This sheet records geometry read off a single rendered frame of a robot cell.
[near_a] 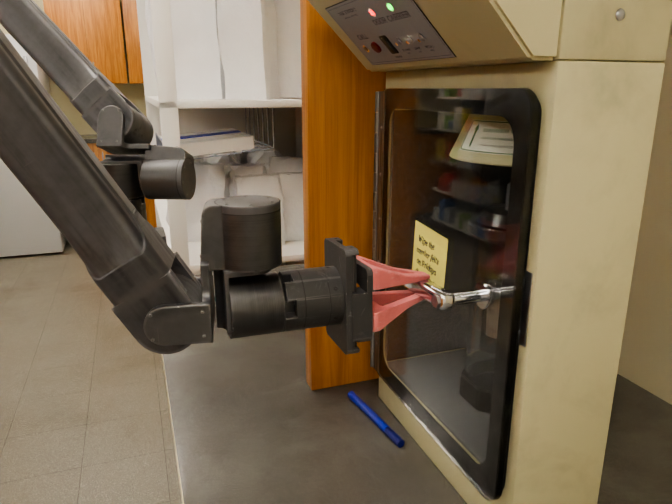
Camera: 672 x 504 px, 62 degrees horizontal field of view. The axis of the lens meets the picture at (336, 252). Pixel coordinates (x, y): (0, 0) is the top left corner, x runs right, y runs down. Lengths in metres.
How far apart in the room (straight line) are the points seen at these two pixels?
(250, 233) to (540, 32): 0.28
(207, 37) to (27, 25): 0.89
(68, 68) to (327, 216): 0.41
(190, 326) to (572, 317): 0.34
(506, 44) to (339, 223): 0.42
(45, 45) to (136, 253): 0.50
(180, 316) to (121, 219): 0.09
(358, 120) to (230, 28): 0.95
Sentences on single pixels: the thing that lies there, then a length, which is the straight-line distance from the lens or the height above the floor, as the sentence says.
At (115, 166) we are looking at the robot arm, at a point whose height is 1.29.
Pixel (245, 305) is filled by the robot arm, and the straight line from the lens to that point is 0.50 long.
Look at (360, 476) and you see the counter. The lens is 0.73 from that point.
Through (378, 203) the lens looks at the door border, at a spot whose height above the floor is 1.24.
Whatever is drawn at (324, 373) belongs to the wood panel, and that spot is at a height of 0.97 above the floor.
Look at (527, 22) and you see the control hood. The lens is 0.47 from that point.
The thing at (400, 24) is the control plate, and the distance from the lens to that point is 0.58.
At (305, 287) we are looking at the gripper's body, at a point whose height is 1.22.
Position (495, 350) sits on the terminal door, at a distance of 0.55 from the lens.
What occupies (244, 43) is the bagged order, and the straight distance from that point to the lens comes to 1.69.
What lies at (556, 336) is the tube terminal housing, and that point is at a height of 1.17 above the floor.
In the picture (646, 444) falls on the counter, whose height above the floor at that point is 0.94.
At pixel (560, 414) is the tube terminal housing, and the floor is 1.09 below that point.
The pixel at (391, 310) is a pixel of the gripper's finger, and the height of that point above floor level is 1.19.
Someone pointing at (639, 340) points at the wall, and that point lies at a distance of 1.05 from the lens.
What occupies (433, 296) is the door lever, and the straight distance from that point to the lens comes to 0.53.
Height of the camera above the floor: 1.39
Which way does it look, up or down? 16 degrees down
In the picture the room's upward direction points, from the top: straight up
